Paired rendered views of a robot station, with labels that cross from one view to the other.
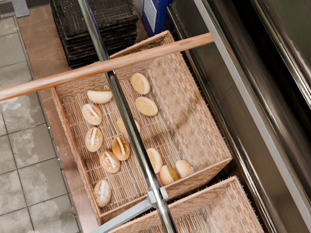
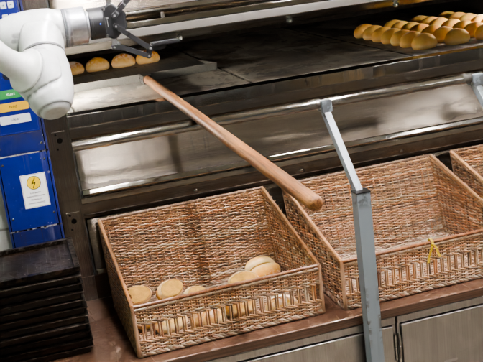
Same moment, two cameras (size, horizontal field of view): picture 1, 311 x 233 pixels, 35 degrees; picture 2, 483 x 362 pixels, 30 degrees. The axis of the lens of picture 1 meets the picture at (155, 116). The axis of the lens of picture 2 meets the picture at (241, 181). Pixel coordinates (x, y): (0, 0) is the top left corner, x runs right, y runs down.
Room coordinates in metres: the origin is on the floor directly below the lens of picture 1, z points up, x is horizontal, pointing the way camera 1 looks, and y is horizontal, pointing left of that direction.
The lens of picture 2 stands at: (-0.10, 2.46, 1.66)
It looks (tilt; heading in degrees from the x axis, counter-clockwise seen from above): 15 degrees down; 287
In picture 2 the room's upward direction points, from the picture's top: 7 degrees counter-clockwise
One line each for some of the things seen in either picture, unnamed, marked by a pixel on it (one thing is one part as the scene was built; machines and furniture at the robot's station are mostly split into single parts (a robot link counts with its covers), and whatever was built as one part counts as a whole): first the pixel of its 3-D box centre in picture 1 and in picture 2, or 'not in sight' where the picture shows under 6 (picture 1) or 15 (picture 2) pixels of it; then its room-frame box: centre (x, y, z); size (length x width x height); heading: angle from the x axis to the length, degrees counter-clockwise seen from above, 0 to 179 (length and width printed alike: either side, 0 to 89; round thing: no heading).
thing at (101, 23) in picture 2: not in sight; (106, 21); (0.79, 0.42, 1.49); 0.09 x 0.07 x 0.08; 30
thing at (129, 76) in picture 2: not in sight; (135, 71); (1.21, -0.72, 1.20); 0.55 x 0.36 x 0.03; 30
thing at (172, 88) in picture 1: (135, 126); (206, 263); (0.75, 0.07, 0.72); 0.56 x 0.49 x 0.28; 32
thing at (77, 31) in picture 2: not in sight; (76, 26); (0.85, 0.46, 1.49); 0.09 x 0.06 x 0.09; 120
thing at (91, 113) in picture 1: (92, 113); (170, 319); (0.82, 0.24, 0.62); 0.10 x 0.07 x 0.05; 50
